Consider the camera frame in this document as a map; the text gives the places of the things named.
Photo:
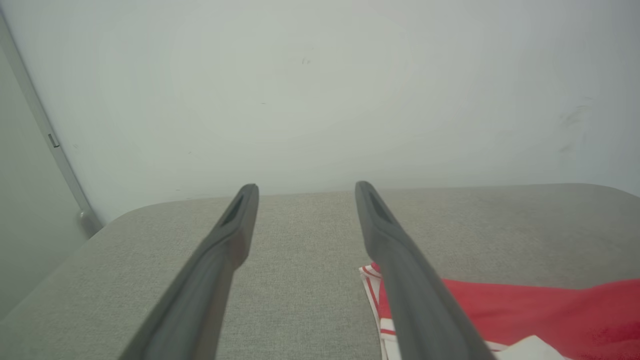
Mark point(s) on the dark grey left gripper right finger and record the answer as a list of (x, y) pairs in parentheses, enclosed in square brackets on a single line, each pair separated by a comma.
[(420, 310)]

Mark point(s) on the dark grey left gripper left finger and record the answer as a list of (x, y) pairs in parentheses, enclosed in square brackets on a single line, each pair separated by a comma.
[(200, 300)]

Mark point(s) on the red and white basketball jersey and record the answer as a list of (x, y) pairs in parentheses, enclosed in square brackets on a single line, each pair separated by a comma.
[(550, 315)]

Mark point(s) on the grey metal frame post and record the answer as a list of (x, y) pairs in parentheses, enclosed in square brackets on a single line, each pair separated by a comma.
[(65, 170)]

